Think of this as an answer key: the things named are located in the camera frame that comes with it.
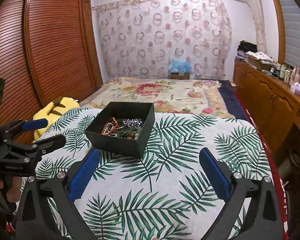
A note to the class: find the window roller blind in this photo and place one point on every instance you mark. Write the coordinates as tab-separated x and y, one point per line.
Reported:
291	17

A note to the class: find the stack of folded clothes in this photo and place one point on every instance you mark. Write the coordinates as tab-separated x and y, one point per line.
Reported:
243	48

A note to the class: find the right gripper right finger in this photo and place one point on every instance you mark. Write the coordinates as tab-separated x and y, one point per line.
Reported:
230	187

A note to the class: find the wooden louvered wardrobe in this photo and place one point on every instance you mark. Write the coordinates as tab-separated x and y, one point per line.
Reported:
47	50

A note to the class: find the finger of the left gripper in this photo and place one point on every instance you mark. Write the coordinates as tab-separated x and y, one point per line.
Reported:
15	128
47	142

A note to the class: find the blue bag on box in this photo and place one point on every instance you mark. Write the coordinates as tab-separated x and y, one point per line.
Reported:
180	66

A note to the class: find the wooden sideboard cabinet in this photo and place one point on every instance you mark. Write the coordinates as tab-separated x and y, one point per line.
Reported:
274	108

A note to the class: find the black open jewelry box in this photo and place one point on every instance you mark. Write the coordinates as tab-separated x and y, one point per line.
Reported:
108	133

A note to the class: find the pink tissue box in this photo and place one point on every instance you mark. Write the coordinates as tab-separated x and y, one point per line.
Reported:
295	88

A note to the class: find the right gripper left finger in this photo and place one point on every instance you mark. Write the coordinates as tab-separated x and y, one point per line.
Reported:
67	187

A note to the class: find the blue crystal hair clip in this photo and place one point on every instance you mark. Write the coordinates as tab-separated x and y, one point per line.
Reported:
133	122

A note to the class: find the circle pattern lace curtain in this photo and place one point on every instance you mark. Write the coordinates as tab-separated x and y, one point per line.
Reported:
152	38

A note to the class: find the palm leaf print cloth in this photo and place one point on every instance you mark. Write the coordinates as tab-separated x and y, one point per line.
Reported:
166	194

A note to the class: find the floral bed blanket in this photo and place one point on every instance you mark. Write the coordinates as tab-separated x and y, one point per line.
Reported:
205	97

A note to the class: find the cardboard box under bag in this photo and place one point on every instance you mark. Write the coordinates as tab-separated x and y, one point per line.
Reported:
180	76

